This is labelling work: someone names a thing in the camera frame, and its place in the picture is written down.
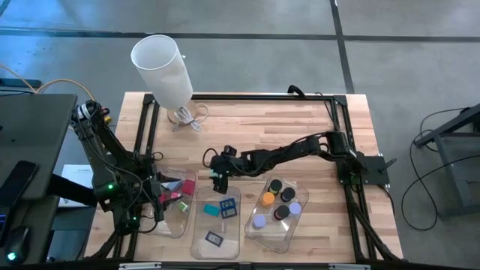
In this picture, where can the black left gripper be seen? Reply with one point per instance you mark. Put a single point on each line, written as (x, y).
(154, 195)

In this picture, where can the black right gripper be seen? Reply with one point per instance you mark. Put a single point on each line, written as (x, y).
(228, 165)

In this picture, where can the red rectangular box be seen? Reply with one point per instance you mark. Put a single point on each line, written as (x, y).
(188, 186)
(162, 198)

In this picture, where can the small green wall charger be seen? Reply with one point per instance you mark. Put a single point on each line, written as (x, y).
(182, 206)

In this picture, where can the blue digital thermometer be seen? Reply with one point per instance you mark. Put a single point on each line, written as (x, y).
(227, 203)
(229, 213)

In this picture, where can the teal box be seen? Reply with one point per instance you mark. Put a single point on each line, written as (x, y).
(211, 210)

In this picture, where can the orange hourglass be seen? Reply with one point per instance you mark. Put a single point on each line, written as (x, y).
(268, 198)

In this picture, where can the dark blue small adapter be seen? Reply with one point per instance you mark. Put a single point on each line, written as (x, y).
(214, 238)

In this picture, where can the black hourglass yellow-green sand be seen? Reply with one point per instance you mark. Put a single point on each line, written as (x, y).
(275, 185)

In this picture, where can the clear plastic bin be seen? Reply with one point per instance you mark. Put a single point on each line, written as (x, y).
(168, 225)
(217, 251)
(277, 240)

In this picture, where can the black hourglass marked ten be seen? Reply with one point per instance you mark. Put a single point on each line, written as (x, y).
(288, 194)

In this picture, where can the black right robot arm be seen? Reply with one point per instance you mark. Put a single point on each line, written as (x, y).
(292, 152)

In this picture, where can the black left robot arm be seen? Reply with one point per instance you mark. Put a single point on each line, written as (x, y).
(105, 168)

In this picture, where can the white paper sheet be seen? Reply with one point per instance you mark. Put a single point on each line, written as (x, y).
(77, 174)

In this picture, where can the black flat bar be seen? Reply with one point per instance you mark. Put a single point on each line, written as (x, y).
(71, 189)

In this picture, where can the white cylinder shade lamp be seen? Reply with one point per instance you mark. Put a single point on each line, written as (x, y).
(161, 71)

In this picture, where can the black desk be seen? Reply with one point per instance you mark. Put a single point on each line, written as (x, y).
(37, 131)

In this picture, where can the black smartphone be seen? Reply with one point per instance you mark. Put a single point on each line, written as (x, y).
(17, 183)

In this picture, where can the black computer mouse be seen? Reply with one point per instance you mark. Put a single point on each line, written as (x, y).
(15, 249)

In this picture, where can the black power strip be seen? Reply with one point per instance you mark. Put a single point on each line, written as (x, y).
(20, 82)

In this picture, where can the black metal cart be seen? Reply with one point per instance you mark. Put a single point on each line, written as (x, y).
(446, 126)

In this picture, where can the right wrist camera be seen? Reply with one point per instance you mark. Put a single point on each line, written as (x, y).
(229, 150)

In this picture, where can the silver metal bracket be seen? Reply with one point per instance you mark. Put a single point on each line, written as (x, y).
(140, 265)
(345, 266)

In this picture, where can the black aluminium table frame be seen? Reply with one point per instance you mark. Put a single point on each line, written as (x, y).
(243, 96)

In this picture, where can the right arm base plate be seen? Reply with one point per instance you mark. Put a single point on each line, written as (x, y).
(371, 170)

